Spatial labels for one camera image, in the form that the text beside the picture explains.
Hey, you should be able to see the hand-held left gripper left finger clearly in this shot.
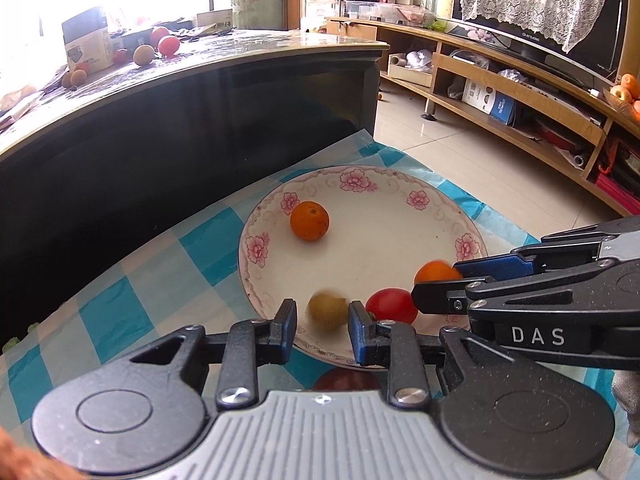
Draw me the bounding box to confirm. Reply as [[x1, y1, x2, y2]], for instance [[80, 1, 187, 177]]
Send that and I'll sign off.
[[129, 299, 299, 411]]

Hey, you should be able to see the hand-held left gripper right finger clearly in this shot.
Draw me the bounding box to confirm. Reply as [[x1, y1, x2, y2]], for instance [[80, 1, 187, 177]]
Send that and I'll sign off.
[[348, 301, 506, 409]]

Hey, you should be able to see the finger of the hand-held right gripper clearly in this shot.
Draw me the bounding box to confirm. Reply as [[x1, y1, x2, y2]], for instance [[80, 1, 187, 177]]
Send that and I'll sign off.
[[412, 255, 640, 314], [452, 217, 640, 281]]

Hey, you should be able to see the small orange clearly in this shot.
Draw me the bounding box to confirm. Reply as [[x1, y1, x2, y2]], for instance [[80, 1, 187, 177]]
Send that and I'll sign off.
[[290, 200, 331, 242], [414, 259, 463, 286]]

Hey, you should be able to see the yellow-green round fruit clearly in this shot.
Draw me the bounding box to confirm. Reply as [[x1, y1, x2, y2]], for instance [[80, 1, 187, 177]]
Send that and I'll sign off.
[[306, 288, 349, 332]]

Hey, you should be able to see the white floral plate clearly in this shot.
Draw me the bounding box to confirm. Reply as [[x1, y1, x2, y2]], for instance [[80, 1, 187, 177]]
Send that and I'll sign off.
[[237, 165, 490, 371]]

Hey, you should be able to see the person's right hand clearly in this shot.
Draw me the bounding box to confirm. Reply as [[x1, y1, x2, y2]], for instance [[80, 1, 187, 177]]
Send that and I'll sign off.
[[614, 370, 640, 449]]

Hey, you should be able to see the dark red fruit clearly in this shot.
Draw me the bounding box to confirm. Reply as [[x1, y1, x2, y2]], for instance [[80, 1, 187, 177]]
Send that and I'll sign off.
[[312, 367, 386, 392]]

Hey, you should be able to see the blue white checked tablecloth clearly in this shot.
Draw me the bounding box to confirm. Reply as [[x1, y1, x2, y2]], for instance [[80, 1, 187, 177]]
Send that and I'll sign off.
[[0, 127, 640, 480]]

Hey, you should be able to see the pink flat box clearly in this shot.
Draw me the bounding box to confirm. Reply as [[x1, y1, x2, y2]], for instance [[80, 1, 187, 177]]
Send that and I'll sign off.
[[595, 170, 640, 211]]

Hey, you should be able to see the wooden television stand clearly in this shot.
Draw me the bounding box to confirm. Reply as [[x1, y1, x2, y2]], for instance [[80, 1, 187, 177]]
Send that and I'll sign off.
[[325, 16, 640, 216]]

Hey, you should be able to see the blue white box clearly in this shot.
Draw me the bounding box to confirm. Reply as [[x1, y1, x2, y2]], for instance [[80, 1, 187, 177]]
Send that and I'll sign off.
[[462, 78, 517, 126]]

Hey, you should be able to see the open cardboard box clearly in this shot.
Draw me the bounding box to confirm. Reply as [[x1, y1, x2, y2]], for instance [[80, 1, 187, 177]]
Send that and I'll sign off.
[[389, 53, 433, 86]]

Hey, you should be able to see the fruit basket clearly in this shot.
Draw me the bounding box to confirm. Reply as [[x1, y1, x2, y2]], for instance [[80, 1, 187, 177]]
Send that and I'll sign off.
[[602, 74, 640, 121]]

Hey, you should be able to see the dark glass-top coffee table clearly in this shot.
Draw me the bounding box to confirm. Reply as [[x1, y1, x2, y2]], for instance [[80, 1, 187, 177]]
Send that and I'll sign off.
[[0, 27, 391, 356]]

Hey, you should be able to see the black television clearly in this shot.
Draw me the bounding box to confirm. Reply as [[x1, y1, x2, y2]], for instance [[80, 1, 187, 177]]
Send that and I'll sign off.
[[450, 0, 633, 88]]

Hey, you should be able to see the brown fuzzy cloth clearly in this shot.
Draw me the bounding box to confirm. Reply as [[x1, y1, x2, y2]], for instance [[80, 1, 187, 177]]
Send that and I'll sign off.
[[0, 427, 78, 480]]

